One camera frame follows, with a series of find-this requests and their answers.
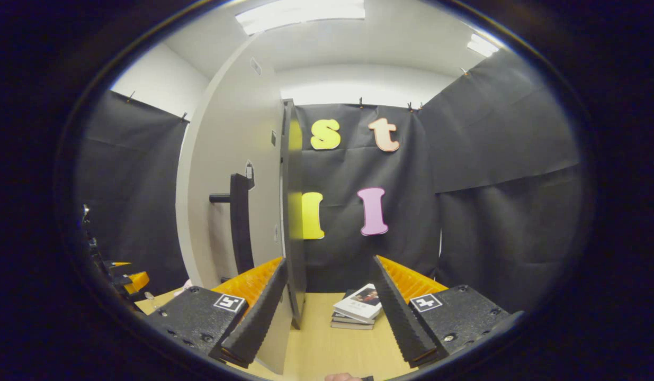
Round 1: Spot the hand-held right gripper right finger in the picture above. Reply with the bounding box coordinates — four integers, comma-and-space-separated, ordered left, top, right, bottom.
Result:
372, 255, 523, 368

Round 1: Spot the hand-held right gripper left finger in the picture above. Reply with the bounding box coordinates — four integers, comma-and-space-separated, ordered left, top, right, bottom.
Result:
144, 257, 289, 369

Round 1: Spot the black cabinet door handle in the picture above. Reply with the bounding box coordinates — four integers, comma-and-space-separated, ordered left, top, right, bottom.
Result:
209, 173, 256, 284

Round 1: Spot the beige cabinet door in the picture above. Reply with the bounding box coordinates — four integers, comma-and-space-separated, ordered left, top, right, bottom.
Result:
175, 33, 295, 375

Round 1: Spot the white photo-cover book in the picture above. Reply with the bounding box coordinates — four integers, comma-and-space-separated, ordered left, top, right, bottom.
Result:
333, 283, 383, 323

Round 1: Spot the black backdrop cloth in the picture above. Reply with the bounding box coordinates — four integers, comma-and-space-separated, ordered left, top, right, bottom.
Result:
73, 48, 584, 313

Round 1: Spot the ceiling light panel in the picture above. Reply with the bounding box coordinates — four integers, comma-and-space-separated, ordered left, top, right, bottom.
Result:
467, 33, 500, 58

